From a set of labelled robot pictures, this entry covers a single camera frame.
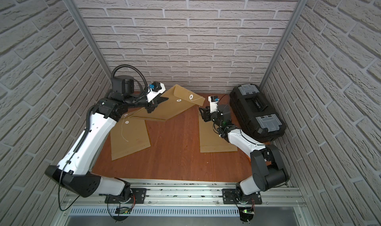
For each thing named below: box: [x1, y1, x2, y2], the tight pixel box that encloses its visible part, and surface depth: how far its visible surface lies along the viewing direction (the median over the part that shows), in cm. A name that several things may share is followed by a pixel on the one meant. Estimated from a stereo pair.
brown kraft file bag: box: [197, 110, 238, 153], surface depth 92 cm
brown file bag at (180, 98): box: [128, 84, 206, 121], surface depth 69 cm
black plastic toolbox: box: [229, 83, 287, 143], surface depth 89 cm
